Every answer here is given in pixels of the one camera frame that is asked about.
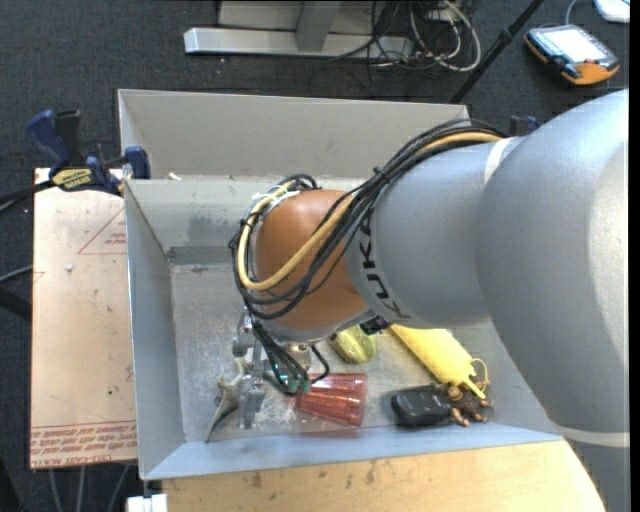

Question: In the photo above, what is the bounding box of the pale toy dinosaur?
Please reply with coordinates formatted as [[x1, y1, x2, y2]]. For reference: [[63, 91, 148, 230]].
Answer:
[[205, 358, 251, 444]]

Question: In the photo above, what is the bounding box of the grey metal bin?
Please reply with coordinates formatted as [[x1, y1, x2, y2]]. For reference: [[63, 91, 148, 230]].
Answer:
[[118, 88, 566, 482]]

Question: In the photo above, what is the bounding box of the clear red plastic cup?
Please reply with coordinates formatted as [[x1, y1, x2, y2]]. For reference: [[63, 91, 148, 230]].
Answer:
[[293, 372, 369, 428]]

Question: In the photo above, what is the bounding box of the yellow-green toy fruit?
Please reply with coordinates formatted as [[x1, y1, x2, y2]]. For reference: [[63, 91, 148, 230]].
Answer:
[[328, 324, 379, 365]]

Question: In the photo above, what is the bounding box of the black key fob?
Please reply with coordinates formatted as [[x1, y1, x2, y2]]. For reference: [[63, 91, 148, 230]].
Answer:
[[390, 384, 454, 428]]

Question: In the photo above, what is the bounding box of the brown cardboard board, red print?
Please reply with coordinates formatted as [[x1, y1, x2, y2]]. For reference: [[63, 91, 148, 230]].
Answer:
[[30, 167, 139, 470]]

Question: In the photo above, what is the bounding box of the yellow squeeze bottle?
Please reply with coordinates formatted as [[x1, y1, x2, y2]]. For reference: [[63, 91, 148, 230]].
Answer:
[[389, 323, 489, 401]]

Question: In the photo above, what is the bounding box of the brown toy animal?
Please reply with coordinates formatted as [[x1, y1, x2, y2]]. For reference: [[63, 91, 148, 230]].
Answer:
[[446, 379, 496, 428]]

